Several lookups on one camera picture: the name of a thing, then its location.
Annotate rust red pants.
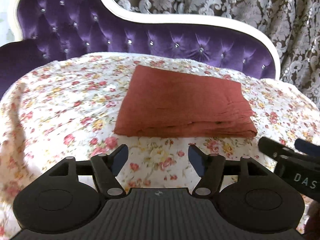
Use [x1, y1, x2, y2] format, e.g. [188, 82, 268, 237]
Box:
[114, 65, 257, 138]

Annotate floral bed sheet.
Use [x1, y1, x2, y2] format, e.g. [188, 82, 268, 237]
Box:
[1, 53, 319, 239]

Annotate brown damask curtain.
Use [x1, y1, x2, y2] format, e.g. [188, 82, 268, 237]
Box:
[115, 0, 319, 104]

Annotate purple tufted headboard white frame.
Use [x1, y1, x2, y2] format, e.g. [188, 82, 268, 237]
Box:
[1, 0, 280, 93]

